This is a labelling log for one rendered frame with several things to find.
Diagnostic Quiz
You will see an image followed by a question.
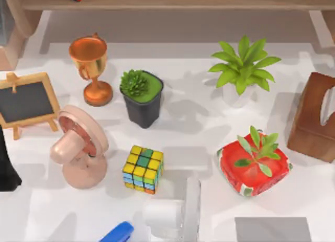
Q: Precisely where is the black pot with green plant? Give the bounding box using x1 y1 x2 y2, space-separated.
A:
119 70 164 129

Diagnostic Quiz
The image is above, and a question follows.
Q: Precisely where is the colourful puzzle cube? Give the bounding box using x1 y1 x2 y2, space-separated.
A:
122 145 165 195

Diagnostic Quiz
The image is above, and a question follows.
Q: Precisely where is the white pot with leafy plant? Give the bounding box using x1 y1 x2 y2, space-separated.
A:
208 34 282 108

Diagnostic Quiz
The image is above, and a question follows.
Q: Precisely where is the copper trophy cup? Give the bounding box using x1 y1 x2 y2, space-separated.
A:
69 32 114 106

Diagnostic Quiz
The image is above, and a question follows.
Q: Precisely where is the pink desk fan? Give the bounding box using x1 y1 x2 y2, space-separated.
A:
50 104 109 190

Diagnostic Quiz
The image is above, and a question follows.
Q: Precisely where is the white paper roll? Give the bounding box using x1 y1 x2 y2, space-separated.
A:
142 200 184 232

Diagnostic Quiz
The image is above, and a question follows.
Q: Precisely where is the red pot with small plant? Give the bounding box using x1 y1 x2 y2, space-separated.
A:
216 125 293 197

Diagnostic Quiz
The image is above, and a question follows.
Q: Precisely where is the wooden open shelf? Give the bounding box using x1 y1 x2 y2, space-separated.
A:
0 0 335 70

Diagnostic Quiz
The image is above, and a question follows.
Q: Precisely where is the blue stapler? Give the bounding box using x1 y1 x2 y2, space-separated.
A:
98 221 135 242

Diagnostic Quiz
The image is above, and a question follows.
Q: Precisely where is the brown wooden tissue box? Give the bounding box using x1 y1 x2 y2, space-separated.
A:
286 72 335 163

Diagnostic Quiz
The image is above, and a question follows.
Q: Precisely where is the framed blackboard on easel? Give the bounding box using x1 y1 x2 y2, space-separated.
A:
0 72 61 140

